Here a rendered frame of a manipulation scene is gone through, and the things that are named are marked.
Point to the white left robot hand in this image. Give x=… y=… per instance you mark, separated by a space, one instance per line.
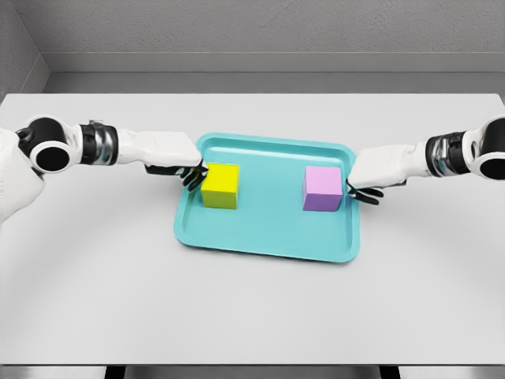
x=173 y=152

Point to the yellow cube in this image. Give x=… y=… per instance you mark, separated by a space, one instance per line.
x=221 y=185

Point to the pink cube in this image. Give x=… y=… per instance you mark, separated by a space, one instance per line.
x=322 y=188

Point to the teal tray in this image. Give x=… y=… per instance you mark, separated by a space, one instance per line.
x=268 y=233

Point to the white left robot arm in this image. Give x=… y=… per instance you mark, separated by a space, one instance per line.
x=51 y=144

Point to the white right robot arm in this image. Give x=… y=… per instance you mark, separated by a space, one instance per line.
x=469 y=152

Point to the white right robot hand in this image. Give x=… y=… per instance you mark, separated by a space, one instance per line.
x=378 y=166

